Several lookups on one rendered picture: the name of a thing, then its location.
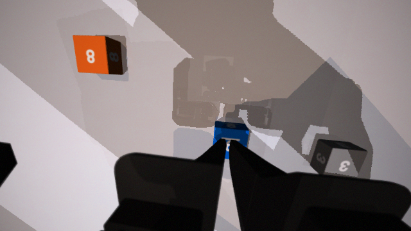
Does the blue digit block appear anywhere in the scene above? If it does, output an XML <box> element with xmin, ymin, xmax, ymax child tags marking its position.
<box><xmin>213</xmin><ymin>121</ymin><xmax>249</xmax><ymax>159</ymax></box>

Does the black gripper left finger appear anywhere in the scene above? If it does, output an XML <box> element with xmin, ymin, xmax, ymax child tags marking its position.
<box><xmin>114</xmin><ymin>139</ymin><xmax>227</xmax><ymax>231</ymax></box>

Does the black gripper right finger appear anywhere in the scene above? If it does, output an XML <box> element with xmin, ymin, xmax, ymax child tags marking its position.
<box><xmin>229</xmin><ymin>140</ymin><xmax>411</xmax><ymax>231</ymax></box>

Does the orange block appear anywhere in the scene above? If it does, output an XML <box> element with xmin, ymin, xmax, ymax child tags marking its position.
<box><xmin>73</xmin><ymin>35</ymin><xmax>123</xmax><ymax>75</ymax></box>

